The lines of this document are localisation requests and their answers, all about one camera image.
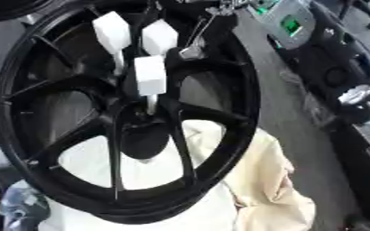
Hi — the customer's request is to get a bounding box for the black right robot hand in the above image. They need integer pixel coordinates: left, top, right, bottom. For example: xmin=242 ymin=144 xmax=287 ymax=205
xmin=154 ymin=0 xmax=244 ymax=62

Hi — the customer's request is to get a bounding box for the white pin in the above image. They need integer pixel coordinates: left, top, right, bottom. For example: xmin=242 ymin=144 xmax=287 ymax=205
xmin=90 ymin=11 xmax=134 ymax=77
xmin=133 ymin=55 xmax=170 ymax=116
xmin=141 ymin=19 xmax=180 ymax=57

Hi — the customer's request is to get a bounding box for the black spoked wheel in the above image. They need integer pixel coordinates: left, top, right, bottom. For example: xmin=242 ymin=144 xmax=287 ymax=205
xmin=0 ymin=0 xmax=263 ymax=226

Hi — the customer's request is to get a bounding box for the black chair base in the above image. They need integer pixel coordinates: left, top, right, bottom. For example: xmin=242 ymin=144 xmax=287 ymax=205
xmin=338 ymin=0 xmax=370 ymax=31

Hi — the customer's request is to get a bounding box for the cream cloth cover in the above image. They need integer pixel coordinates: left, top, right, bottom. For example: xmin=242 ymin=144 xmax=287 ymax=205
xmin=36 ymin=119 xmax=318 ymax=231

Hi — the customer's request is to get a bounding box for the black round tire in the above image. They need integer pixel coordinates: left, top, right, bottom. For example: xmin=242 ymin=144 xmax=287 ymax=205
xmin=0 ymin=0 xmax=54 ymax=23

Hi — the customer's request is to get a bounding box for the blue grey bundle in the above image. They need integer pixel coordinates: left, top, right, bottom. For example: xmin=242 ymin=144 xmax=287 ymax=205
xmin=0 ymin=180 xmax=52 ymax=231

